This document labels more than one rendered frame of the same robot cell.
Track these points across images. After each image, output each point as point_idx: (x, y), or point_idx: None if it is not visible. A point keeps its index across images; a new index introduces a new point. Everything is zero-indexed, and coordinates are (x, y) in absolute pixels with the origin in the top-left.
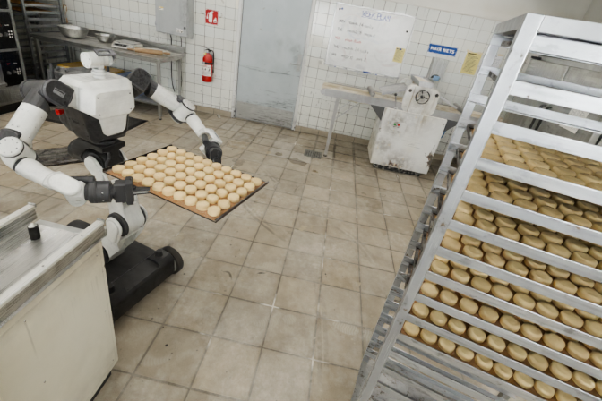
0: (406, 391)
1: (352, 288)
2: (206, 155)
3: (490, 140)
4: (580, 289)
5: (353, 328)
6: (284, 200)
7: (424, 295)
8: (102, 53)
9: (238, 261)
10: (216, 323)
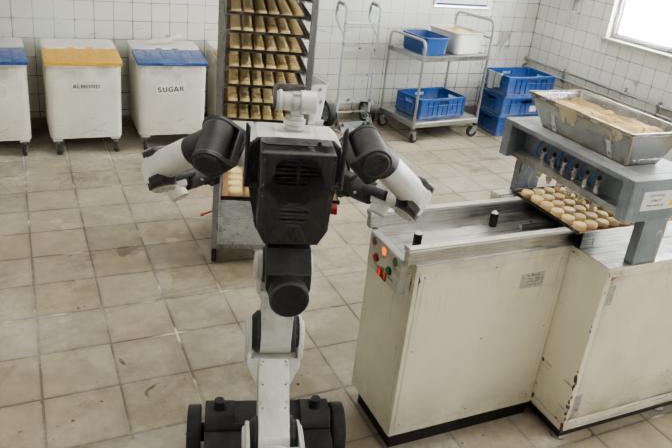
0: (226, 224)
1: (92, 284)
2: (206, 179)
3: None
4: (291, 37)
5: (160, 275)
6: None
7: (304, 84)
8: (282, 95)
9: (113, 392)
10: (239, 363)
